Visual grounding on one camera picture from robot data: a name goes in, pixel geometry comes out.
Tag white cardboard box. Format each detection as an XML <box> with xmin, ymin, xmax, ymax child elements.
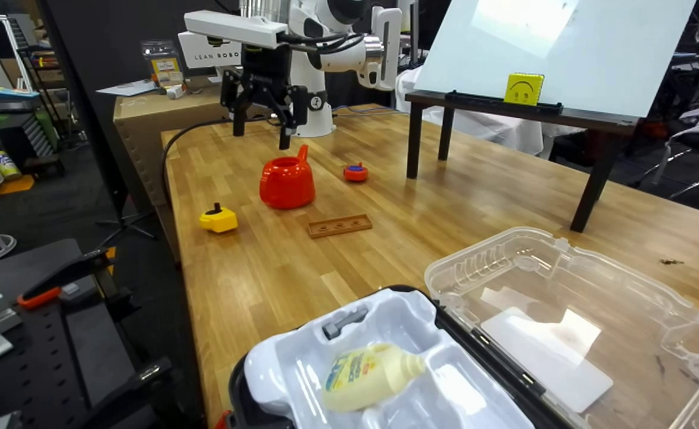
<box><xmin>180</xmin><ymin>32</ymin><xmax>241</xmax><ymax>69</ymax></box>

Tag black cable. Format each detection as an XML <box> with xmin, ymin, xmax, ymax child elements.
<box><xmin>158</xmin><ymin>114</ymin><xmax>232</xmax><ymax>209</ymax></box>

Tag yellow lotion bottle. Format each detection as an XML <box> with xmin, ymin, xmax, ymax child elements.
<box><xmin>325</xmin><ymin>344</ymin><xmax>424</xmax><ymax>413</ymax></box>

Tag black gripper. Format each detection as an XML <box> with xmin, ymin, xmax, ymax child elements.
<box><xmin>220</xmin><ymin>69</ymin><xmax>309</xmax><ymax>151</ymax></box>

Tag yellow smiley sticky note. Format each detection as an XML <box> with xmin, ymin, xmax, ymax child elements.
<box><xmin>503</xmin><ymin>73</ymin><xmax>545</xmax><ymax>108</ymax></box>

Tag orange handled clamp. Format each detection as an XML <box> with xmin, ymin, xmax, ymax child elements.
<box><xmin>14</xmin><ymin>243</ymin><xmax>119</xmax><ymax>312</ymax></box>

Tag whiteboard on black stand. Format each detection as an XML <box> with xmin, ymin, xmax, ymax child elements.
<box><xmin>406</xmin><ymin>0</ymin><xmax>697</xmax><ymax>231</ymax></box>

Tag clear plastic case lid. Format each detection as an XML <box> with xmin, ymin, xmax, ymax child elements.
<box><xmin>424</xmin><ymin>227</ymin><xmax>699</xmax><ymax>429</ymax></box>

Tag orange teapot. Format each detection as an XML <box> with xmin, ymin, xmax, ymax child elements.
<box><xmin>260</xmin><ymin>145</ymin><xmax>315</xmax><ymax>209</ymax></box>

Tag brown wooden ruler block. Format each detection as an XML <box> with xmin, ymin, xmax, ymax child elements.
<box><xmin>305</xmin><ymin>215</ymin><xmax>372</xmax><ymax>238</ymax></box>

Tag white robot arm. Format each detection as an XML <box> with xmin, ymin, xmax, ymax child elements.
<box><xmin>183</xmin><ymin>0</ymin><xmax>403</xmax><ymax>151</ymax></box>

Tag small red blue toy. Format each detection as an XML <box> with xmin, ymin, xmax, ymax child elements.
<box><xmin>344</xmin><ymin>164</ymin><xmax>371</xmax><ymax>183</ymax></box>

